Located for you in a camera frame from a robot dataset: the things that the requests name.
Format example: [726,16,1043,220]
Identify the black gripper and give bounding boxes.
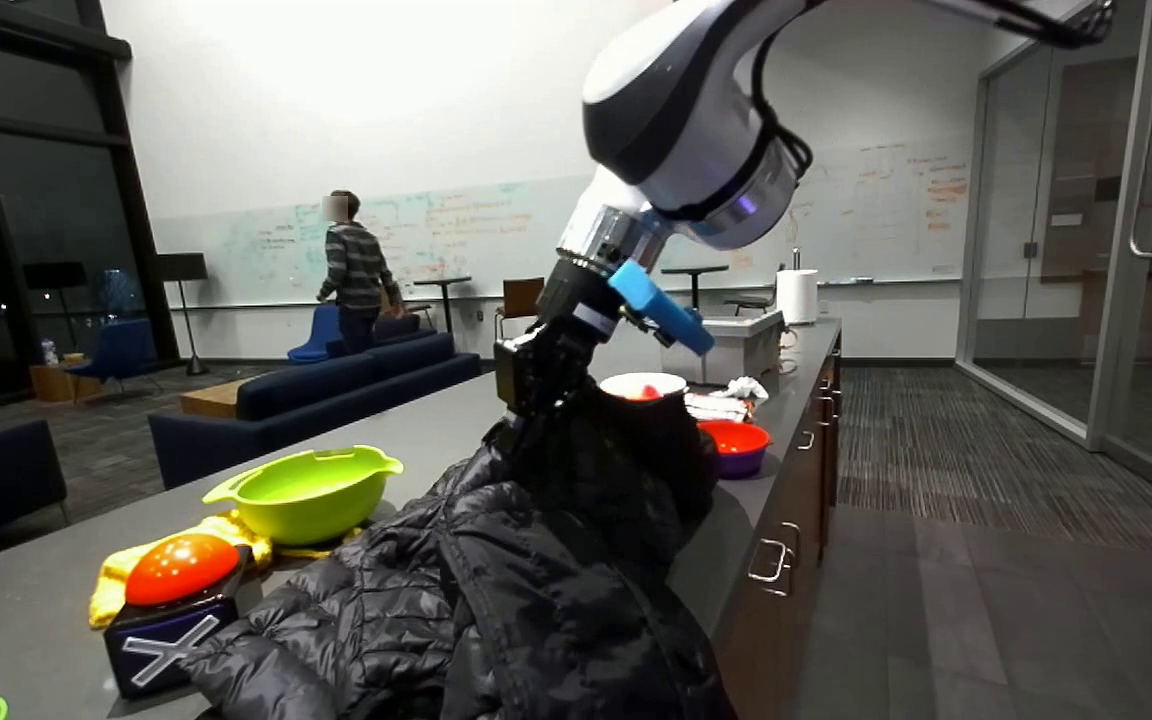
[488,257,636,421]

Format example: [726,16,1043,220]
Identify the black puffer jacket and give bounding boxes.
[179,376,740,720]

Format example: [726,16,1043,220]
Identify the brown wooden chair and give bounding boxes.
[496,273,551,322]

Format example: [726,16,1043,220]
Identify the white plate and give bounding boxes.
[596,368,690,404]

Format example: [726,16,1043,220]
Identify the tall round black table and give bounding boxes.
[406,269,475,357]

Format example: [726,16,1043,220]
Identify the black rectangular table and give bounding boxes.
[656,258,732,317]

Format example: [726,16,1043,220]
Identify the grey metal bin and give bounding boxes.
[660,305,788,388]

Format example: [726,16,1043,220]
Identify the white crumpled wrapper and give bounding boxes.
[721,371,777,409]

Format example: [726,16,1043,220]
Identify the red bowl purple base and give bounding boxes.
[694,416,777,484]

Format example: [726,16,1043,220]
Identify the man in striped sweater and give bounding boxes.
[313,183,406,357]

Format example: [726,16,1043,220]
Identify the long dark blue sofa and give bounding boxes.
[144,322,488,490]

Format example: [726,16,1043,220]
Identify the bright blue lounge chair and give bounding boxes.
[282,299,365,368]

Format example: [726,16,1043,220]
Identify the white paper towel roll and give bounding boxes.
[767,263,825,332]

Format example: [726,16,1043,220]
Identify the lime green bowl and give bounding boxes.
[201,441,406,553]

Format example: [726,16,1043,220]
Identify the wooden counter cabinet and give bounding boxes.
[712,332,849,720]

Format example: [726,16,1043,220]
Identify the low wooden coffee table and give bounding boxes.
[177,371,260,421]

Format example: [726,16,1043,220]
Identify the black music stand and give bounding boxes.
[153,246,211,378]

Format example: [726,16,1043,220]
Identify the orange red toy ball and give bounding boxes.
[121,526,249,614]

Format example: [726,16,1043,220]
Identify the dark blue armchair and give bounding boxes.
[85,310,161,382]

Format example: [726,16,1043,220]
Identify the black box white cross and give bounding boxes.
[99,592,243,708]

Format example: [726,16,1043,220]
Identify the yellow and red toys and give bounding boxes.
[79,513,276,636]

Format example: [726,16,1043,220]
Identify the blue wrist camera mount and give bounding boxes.
[604,257,721,359]

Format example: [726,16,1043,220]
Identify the wall whiteboard with writing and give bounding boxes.
[153,130,981,306]

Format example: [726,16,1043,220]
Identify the silver drawer handle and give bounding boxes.
[742,531,801,600]

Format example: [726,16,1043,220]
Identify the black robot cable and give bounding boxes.
[681,0,1118,230]

